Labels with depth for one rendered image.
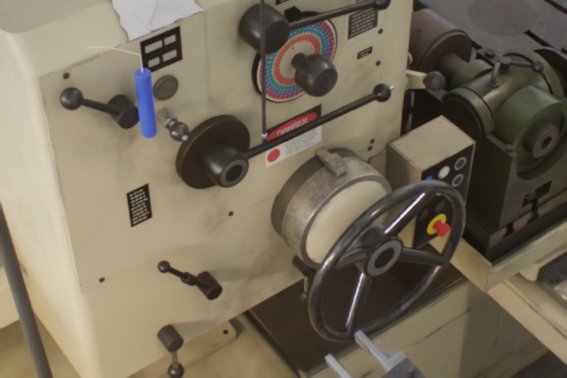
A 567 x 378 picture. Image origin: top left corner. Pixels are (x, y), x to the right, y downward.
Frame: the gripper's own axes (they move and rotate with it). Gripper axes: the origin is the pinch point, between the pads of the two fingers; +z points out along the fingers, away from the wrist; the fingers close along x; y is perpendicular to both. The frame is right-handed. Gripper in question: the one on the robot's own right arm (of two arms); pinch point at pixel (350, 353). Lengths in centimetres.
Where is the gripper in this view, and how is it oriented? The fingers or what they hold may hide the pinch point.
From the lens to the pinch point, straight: 199.4
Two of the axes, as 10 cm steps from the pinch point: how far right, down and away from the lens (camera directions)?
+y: -1.8, -6.2, -7.6
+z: -5.9, -5.5, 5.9
